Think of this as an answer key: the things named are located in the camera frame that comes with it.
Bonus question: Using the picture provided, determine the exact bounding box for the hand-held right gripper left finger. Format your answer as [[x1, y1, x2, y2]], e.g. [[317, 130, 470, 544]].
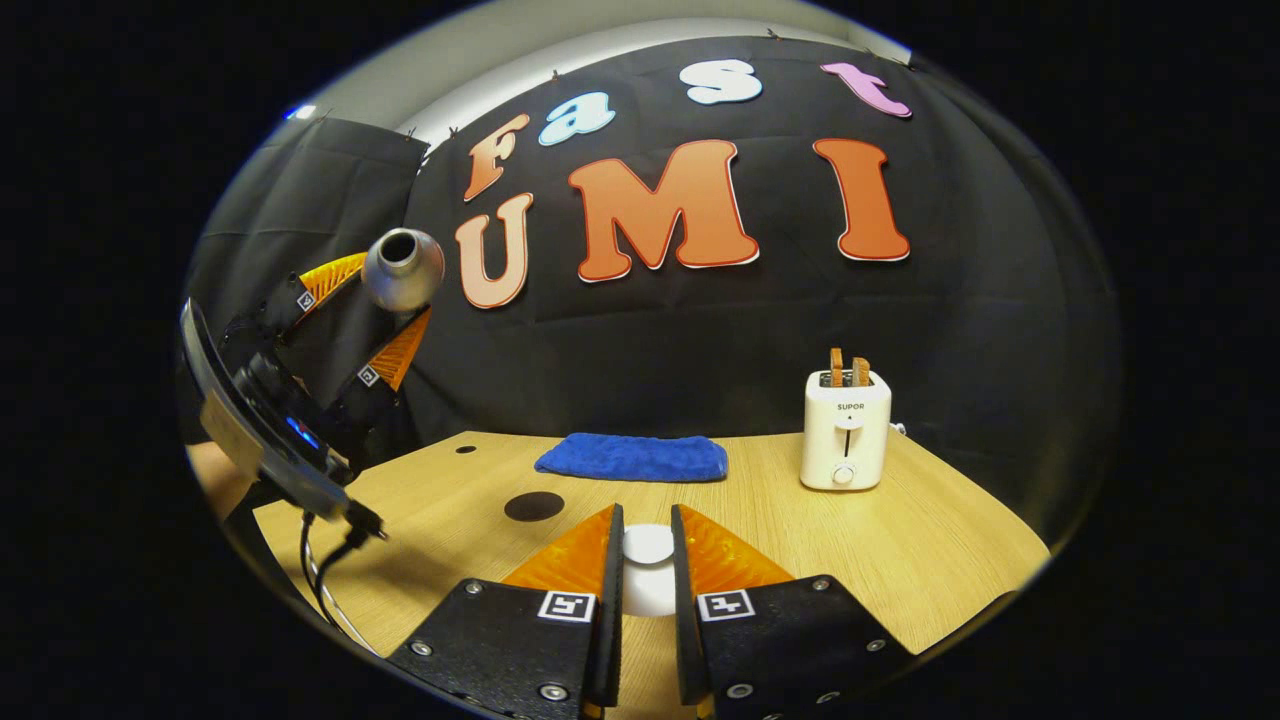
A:
[[388, 503, 626, 720]]

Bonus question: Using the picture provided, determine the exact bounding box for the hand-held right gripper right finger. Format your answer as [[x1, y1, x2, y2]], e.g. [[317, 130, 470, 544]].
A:
[[670, 503, 916, 720]]

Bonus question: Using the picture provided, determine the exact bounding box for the white teacup lid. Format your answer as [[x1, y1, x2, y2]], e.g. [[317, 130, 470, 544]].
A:
[[620, 523, 679, 618]]

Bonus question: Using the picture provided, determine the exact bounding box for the silver water bottle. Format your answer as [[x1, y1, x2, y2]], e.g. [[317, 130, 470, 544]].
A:
[[361, 228, 447, 314]]

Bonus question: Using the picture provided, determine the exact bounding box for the dark brown round coaster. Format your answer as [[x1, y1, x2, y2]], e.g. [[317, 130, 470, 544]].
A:
[[503, 491, 566, 523]]

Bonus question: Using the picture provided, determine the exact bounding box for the blue towel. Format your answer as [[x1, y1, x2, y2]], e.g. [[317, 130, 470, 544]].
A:
[[534, 432, 729, 484]]

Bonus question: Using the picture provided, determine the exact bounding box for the white toaster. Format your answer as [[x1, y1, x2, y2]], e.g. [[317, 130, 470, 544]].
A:
[[799, 370, 893, 492]]

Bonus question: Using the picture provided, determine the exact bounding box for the black backdrop cloth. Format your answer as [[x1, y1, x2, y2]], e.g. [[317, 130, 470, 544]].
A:
[[180, 35, 1123, 546]]

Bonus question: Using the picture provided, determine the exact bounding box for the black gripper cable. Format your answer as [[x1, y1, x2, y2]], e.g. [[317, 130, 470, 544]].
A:
[[298, 510, 386, 656]]

